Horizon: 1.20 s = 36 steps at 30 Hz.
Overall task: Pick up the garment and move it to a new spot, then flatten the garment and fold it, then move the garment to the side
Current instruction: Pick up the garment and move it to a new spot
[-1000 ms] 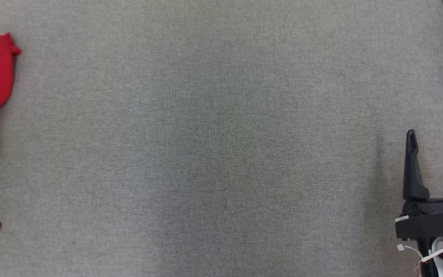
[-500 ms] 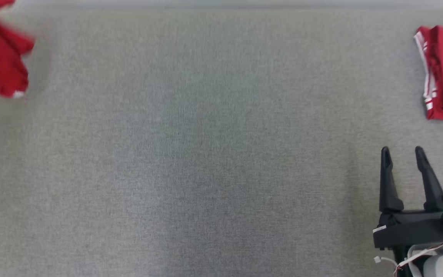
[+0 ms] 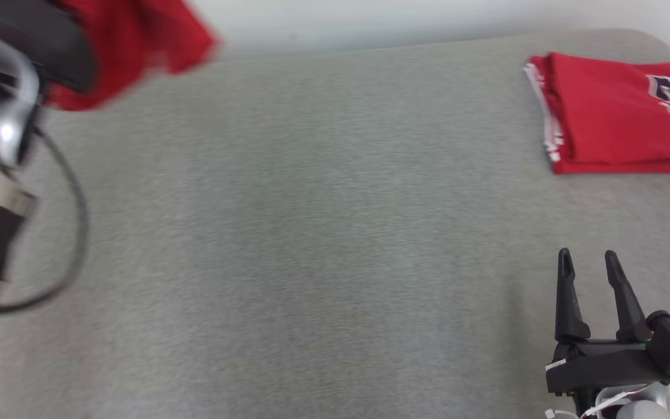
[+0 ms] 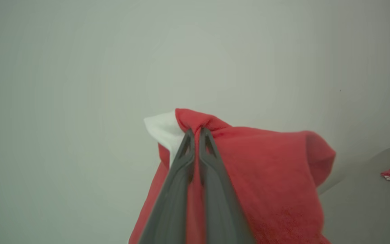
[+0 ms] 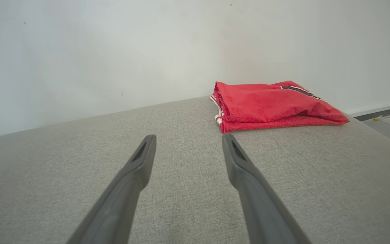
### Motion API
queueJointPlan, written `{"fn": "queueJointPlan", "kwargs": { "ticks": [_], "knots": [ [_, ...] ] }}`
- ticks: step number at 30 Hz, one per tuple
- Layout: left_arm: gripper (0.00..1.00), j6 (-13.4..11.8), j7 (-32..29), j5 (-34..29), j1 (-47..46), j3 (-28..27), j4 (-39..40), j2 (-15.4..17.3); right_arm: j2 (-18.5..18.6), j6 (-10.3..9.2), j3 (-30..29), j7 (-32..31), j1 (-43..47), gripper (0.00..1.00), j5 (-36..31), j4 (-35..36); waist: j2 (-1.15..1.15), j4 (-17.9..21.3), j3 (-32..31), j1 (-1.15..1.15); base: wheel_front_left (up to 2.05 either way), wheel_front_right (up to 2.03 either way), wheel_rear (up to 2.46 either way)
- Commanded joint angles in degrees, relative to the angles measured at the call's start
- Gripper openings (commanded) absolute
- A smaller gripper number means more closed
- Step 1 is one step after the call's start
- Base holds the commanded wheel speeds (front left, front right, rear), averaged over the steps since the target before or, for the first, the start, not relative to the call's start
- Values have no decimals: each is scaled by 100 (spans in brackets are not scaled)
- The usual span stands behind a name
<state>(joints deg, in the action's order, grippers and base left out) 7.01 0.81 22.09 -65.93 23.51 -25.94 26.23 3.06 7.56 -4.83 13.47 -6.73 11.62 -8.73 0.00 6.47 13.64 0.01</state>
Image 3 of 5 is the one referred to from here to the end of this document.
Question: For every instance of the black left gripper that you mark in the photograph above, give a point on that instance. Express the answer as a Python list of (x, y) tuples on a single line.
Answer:
[(50, 41)]

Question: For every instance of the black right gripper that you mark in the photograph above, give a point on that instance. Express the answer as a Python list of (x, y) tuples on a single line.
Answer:
[(602, 366)]

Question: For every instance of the red shorts white stripe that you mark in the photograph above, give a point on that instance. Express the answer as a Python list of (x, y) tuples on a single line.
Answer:
[(131, 41)]

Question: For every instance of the red jersey shirt white sleeves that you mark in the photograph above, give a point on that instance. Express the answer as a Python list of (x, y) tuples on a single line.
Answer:
[(602, 116)]

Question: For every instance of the grey fabric sofa cushion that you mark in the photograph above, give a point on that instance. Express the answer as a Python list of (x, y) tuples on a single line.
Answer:
[(312, 233)]

